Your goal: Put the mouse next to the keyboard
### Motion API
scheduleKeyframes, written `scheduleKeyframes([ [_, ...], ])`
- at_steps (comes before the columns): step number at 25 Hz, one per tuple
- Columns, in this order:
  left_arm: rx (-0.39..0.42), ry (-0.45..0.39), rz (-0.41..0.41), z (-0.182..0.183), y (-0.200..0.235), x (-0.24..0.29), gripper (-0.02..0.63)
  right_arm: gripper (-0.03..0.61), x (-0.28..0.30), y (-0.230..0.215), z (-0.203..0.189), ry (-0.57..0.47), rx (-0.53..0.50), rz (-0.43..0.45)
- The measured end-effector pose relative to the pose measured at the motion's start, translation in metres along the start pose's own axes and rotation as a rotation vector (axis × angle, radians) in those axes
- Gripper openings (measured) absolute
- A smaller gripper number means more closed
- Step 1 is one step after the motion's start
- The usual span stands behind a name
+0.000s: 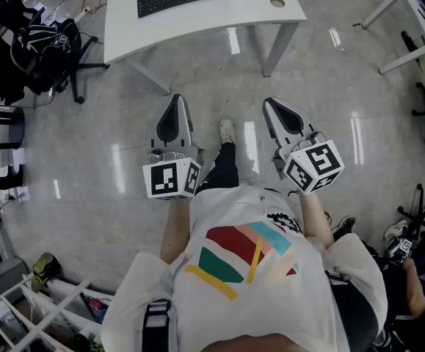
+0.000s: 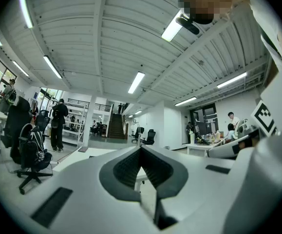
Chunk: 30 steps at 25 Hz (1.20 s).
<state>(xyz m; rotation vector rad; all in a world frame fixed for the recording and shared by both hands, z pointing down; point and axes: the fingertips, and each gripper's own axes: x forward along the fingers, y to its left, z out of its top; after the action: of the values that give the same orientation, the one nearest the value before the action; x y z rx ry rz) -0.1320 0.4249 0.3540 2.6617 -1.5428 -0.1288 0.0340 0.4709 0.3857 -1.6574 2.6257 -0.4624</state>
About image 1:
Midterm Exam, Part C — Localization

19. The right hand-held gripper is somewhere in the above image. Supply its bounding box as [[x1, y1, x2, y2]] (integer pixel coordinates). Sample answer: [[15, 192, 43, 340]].
[[262, 97, 346, 196]]

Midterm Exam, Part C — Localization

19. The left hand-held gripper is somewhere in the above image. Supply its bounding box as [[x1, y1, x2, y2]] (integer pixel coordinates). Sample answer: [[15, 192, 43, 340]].
[[142, 93, 204, 200]]

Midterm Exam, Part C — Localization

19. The person's right forearm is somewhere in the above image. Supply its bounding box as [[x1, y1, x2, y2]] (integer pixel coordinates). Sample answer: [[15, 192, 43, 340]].
[[299, 191, 336, 249]]

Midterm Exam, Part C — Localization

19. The person's left forearm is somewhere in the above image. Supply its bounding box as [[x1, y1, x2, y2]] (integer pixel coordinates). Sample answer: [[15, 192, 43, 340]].
[[159, 196, 193, 265]]

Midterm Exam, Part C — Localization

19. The person's black trouser leg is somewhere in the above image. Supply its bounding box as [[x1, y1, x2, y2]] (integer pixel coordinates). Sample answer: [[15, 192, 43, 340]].
[[195, 141, 241, 197]]

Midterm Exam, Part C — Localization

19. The person's white shoe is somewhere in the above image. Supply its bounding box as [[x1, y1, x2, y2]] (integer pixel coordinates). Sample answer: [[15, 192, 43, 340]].
[[219, 117, 236, 144]]

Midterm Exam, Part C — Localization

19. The black shoe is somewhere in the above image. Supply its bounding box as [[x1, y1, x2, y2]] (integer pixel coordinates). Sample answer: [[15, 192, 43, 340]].
[[331, 215, 357, 235]]

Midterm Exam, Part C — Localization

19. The black office chair with backpack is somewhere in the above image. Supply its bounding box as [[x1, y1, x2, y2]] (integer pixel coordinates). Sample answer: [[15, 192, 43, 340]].
[[10, 7, 110, 105]]

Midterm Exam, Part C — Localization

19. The white power strip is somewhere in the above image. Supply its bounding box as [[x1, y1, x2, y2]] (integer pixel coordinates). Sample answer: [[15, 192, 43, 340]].
[[73, 5, 95, 22]]

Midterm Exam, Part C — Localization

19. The white printed t-shirt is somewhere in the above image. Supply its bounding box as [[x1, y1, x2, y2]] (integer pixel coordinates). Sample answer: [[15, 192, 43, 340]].
[[100, 187, 389, 352]]

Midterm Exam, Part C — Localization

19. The black round stool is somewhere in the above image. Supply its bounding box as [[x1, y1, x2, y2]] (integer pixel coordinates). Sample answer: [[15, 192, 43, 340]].
[[0, 104, 26, 152]]

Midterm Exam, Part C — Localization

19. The white side table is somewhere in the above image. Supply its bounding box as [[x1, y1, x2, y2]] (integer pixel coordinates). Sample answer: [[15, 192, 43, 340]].
[[355, 0, 425, 75]]

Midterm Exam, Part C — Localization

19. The yellow-green bag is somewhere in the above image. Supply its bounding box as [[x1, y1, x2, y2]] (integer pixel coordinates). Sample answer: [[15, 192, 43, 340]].
[[31, 252, 62, 293]]

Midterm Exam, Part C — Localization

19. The white metal shelf rack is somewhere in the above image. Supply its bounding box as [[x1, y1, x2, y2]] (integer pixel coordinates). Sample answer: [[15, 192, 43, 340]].
[[0, 273, 115, 352]]

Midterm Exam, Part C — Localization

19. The black harness strap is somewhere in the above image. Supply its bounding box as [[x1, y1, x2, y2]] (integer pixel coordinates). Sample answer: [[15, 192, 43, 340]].
[[142, 298, 172, 352], [324, 269, 379, 352]]

